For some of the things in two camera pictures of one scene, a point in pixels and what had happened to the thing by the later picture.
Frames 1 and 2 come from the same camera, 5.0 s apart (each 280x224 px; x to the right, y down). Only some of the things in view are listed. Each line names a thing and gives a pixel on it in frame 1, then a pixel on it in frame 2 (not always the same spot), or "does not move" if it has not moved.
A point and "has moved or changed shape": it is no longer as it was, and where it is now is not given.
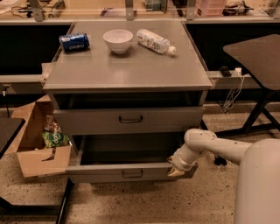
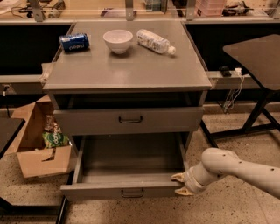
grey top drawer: x=111 y=120 does not move
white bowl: x=118 y=39 does not move
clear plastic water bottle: x=150 y=39 does not move
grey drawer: x=124 y=158 has moved or changed shape
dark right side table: x=261 y=59 does not move
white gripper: x=183 y=164 to x=189 y=180
